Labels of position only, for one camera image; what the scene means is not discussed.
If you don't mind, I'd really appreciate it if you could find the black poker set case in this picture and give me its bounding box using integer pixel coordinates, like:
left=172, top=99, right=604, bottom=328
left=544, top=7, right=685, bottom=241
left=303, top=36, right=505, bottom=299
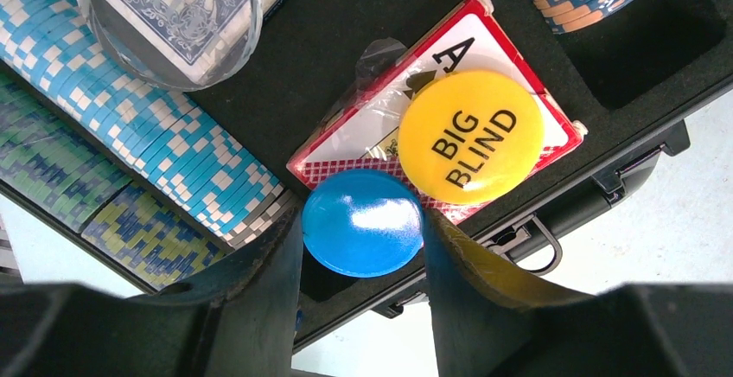
left=0, top=0, right=733, bottom=358

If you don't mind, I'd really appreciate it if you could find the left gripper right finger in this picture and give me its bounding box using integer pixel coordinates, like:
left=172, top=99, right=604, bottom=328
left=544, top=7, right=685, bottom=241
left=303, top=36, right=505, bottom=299
left=424, top=209, right=732, bottom=376

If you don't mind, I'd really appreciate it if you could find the yellow big blind button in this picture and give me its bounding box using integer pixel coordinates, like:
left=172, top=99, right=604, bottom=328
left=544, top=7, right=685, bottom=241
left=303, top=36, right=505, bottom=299
left=397, top=70, right=545, bottom=206

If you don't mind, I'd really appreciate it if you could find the clear round dealer button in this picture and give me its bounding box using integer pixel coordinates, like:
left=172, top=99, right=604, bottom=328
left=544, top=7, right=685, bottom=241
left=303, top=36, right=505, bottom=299
left=71, top=0, right=265, bottom=93

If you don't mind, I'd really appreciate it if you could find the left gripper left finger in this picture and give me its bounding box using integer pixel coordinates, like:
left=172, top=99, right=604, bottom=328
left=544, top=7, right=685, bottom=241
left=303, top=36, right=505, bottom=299
left=1, top=208, right=303, bottom=376

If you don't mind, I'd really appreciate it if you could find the blue round chip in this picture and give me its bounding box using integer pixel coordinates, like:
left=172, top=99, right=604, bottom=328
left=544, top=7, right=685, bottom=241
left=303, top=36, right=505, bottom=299
left=302, top=169, right=424, bottom=278

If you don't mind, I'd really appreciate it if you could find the teal green chip stack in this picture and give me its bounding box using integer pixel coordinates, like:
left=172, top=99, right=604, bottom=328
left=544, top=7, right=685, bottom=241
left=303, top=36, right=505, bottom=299
left=1, top=75, right=226, bottom=291

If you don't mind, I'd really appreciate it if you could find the light blue chip stack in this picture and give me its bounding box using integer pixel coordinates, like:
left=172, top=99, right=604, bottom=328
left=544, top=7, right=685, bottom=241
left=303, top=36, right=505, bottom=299
left=1, top=0, right=296, bottom=248

